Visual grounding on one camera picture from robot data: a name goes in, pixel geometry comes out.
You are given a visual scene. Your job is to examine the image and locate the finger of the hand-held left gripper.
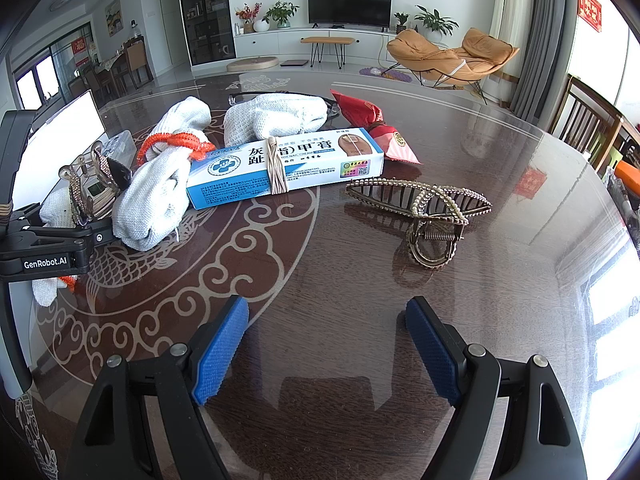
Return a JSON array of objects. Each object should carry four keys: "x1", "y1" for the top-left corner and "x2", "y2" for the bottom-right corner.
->
[{"x1": 12, "y1": 204, "x2": 113, "y2": 248}]

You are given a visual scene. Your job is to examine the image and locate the dark wooden slatted chair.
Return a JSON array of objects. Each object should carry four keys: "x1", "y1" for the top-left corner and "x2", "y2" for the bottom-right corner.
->
[{"x1": 547, "y1": 74, "x2": 640, "y2": 176}]

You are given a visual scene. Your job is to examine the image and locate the black frame eyeglasses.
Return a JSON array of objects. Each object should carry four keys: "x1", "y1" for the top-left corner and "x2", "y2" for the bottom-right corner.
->
[{"x1": 229, "y1": 91, "x2": 341, "y2": 121}]

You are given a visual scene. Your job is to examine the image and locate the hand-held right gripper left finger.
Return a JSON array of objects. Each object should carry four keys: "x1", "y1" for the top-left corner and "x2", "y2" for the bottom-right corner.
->
[{"x1": 62, "y1": 295, "x2": 251, "y2": 480}]

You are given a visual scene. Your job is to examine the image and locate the red flower arrangement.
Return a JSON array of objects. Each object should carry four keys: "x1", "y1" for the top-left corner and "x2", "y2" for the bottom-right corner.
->
[{"x1": 235, "y1": 2, "x2": 263, "y2": 34}]

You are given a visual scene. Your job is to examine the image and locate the black glass display cabinet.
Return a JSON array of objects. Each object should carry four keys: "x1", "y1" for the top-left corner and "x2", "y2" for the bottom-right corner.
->
[{"x1": 176, "y1": 0, "x2": 237, "y2": 67}]

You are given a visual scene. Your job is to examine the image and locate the beige sheer curtain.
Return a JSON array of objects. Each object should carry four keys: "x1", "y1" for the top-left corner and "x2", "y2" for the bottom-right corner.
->
[{"x1": 489, "y1": 0, "x2": 537, "y2": 101}]

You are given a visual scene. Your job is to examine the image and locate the grey curtain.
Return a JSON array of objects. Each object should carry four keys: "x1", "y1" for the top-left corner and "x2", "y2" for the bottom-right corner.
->
[{"x1": 510, "y1": 0, "x2": 568, "y2": 123}]

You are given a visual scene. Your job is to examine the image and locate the purple floor mat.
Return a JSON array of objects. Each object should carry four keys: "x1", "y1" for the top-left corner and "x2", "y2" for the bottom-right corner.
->
[{"x1": 360, "y1": 66, "x2": 413, "y2": 82}]

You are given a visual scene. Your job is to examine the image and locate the orange box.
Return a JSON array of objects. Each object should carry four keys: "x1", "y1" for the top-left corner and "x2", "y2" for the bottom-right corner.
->
[{"x1": 614, "y1": 160, "x2": 640, "y2": 186}]

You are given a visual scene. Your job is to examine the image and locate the white knit glove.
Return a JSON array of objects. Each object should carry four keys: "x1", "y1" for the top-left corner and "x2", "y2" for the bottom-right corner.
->
[
  {"x1": 223, "y1": 92, "x2": 329, "y2": 148},
  {"x1": 137, "y1": 96, "x2": 213, "y2": 163},
  {"x1": 111, "y1": 140, "x2": 217, "y2": 252}
]

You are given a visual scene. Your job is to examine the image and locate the white container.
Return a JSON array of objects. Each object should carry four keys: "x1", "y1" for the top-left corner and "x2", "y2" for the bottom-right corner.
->
[{"x1": 12, "y1": 89, "x2": 108, "y2": 211}]

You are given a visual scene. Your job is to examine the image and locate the wooden bench with black legs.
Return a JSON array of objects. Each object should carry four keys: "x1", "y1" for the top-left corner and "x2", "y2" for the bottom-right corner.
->
[{"x1": 300, "y1": 36, "x2": 356, "y2": 69}]

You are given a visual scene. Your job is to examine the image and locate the framed wall painting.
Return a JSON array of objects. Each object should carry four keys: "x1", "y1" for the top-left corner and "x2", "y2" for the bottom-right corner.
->
[{"x1": 104, "y1": 0, "x2": 123, "y2": 37}]

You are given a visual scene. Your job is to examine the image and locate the large leafy potted plant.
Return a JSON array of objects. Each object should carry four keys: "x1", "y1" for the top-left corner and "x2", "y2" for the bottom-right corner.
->
[{"x1": 414, "y1": 5, "x2": 460, "y2": 43}]

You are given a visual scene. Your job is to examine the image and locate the round beige floor cushion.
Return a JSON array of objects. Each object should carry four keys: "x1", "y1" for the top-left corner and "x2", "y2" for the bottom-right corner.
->
[{"x1": 226, "y1": 56, "x2": 280, "y2": 72}]

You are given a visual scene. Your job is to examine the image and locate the rhinestone hair claw clip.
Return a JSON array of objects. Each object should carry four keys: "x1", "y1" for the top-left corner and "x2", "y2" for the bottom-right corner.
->
[{"x1": 59, "y1": 141, "x2": 133, "y2": 226}]

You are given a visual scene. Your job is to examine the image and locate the wooden dining chair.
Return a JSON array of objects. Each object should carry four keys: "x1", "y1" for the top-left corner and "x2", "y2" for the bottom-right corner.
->
[{"x1": 122, "y1": 40, "x2": 155, "y2": 90}]

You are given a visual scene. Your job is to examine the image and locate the red wall decoration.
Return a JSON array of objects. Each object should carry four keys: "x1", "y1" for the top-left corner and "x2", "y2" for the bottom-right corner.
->
[{"x1": 577, "y1": 0, "x2": 603, "y2": 33}]

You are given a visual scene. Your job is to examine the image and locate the tan rubber band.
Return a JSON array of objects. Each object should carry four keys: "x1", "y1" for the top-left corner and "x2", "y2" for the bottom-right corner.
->
[{"x1": 266, "y1": 136, "x2": 289, "y2": 195}]

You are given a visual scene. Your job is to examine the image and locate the red snack packet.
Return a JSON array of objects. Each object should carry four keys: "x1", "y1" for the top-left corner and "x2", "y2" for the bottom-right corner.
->
[{"x1": 330, "y1": 89, "x2": 422, "y2": 165}]

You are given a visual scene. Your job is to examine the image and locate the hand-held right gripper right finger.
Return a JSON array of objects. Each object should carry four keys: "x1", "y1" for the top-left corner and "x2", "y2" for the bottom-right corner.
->
[{"x1": 404, "y1": 296, "x2": 588, "y2": 480}]

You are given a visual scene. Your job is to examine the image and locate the black flat television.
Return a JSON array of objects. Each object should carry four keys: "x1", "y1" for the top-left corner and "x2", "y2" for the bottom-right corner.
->
[{"x1": 307, "y1": 0, "x2": 393, "y2": 28}]

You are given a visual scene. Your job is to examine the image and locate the orange lounge chair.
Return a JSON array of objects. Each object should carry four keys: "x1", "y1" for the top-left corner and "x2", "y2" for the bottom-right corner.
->
[{"x1": 386, "y1": 27, "x2": 521, "y2": 106}]

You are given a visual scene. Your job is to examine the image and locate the clear cartoon lid plastic box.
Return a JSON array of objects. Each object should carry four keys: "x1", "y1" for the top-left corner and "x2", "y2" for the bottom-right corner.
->
[{"x1": 75, "y1": 130, "x2": 138, "y2": 211}]

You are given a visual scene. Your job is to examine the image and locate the blue white ointment box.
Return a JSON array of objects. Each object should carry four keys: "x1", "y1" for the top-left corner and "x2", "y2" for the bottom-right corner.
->
[{"x1": 186, "y1": 127, "x2": 385, "y2": 211}]

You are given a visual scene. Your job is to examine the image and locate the white television cabinet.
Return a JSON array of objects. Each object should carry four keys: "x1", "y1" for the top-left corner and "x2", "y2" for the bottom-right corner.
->
[{"x1": 234, "y1": 26, "x2": 416, "y2": 61}]

